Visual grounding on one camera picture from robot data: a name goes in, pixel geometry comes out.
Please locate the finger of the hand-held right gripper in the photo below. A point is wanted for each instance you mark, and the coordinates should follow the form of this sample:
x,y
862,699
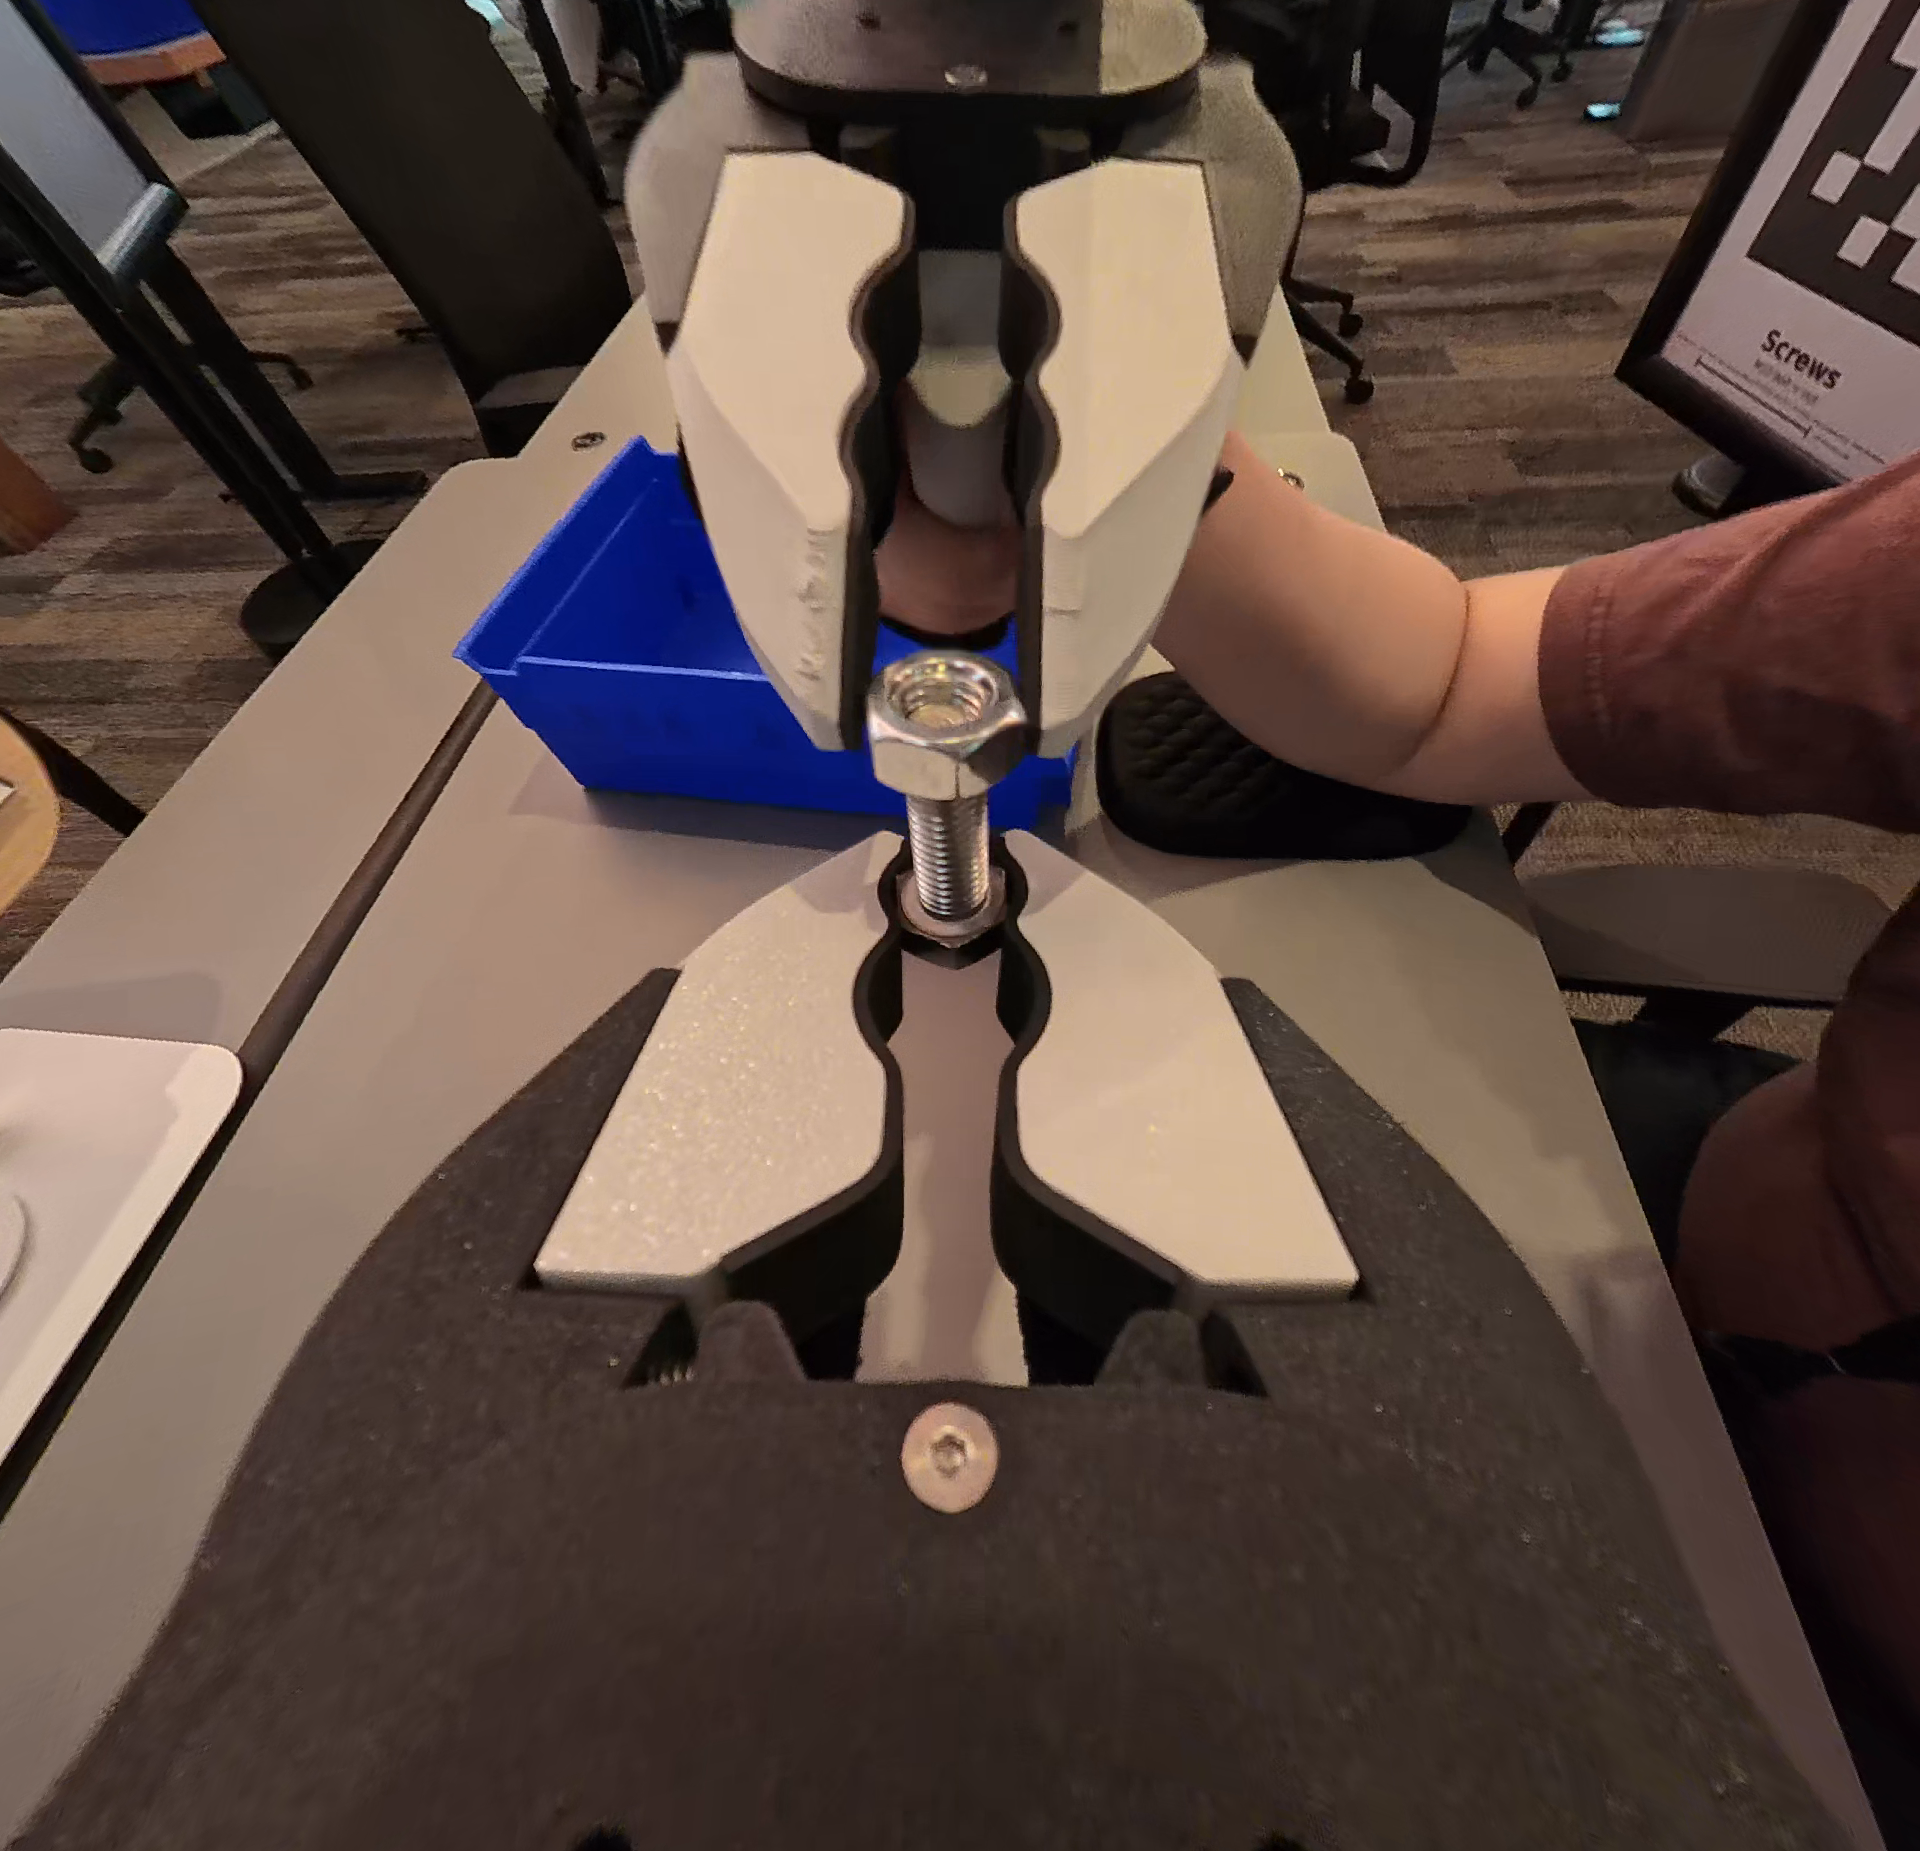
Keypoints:
x,y
766,382
1139,382

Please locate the black office chair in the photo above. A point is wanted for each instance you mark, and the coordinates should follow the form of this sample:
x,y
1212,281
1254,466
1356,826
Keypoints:
x,y
420,158
1381,51

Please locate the wooden pillar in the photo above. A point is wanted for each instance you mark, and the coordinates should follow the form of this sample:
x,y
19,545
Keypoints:
x,y
22,509

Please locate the grey office chair seat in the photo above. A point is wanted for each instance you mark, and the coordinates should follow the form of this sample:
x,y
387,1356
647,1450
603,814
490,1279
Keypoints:
x,y
1695,929

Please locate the black framed easel board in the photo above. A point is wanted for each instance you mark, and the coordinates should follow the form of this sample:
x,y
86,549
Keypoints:
x,y
59,158

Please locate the person's right hand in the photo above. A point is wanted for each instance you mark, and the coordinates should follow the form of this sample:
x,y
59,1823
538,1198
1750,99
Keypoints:
x,y
947,575

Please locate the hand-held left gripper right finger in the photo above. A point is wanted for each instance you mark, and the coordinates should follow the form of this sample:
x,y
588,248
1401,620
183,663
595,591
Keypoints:
x,y
1184,1101

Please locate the silver hex nut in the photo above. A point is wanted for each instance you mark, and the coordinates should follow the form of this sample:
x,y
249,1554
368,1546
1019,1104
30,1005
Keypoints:
x,y
947,750

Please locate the silver hex bolt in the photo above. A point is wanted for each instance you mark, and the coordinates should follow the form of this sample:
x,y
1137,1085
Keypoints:
x,y
948,863

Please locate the grey waste bin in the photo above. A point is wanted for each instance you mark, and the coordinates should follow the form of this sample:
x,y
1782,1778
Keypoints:
x,y
1710,66

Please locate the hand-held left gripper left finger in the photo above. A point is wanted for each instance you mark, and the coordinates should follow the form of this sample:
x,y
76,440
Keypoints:
x,y
718,1101

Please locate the instruction sheet on stand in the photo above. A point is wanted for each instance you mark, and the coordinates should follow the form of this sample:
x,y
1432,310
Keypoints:
x,y
103,1132

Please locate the black sign stand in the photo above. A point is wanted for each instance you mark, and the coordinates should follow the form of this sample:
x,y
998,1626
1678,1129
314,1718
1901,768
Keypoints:
x,y
1710,489

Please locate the black framed marker sign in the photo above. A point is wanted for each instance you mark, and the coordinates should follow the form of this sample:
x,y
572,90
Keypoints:
x,y
1770,306

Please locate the blue plastic parts bin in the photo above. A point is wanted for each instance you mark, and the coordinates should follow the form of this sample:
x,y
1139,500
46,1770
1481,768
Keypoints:
x,y
631,711

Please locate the person's right forearm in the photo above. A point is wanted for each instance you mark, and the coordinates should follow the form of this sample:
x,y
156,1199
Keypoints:
x,y
1350,651

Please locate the small blue storage bin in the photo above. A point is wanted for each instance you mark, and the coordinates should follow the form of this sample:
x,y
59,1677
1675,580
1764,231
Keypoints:
x,y
119,14

